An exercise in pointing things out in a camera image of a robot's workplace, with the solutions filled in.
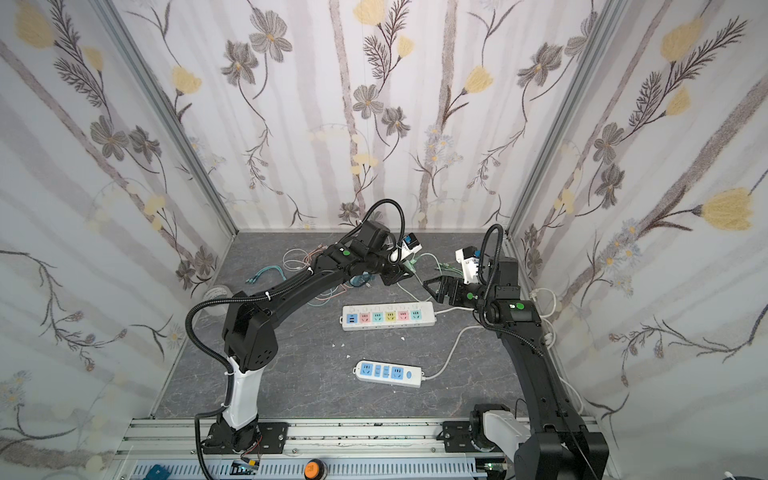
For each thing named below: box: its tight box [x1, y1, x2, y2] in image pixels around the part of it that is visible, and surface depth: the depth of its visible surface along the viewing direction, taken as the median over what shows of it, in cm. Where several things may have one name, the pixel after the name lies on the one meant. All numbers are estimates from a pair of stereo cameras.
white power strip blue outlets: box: [352, 360, 424, 388], surface depth 84 cm
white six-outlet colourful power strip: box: [339, 302, 437, 330], surface depth 95 cm
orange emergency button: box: [304, 458, 328, 480], surface depth 64 cm
